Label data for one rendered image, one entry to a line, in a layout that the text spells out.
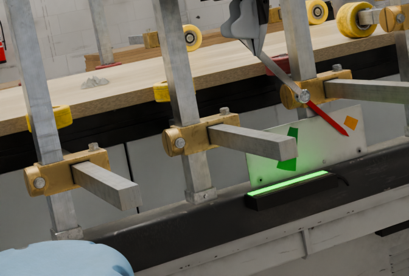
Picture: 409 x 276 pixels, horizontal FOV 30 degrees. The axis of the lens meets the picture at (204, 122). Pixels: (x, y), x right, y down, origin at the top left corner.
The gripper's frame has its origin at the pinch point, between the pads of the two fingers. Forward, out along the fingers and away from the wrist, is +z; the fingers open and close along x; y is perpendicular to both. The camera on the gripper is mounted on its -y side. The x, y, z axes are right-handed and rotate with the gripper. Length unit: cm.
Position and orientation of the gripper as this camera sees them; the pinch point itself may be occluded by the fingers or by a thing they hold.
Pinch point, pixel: (259, 47)
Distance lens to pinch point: 121.7
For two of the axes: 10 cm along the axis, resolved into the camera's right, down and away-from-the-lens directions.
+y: -8.9, 2.3, -4.0
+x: 4.3, 0.7, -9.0
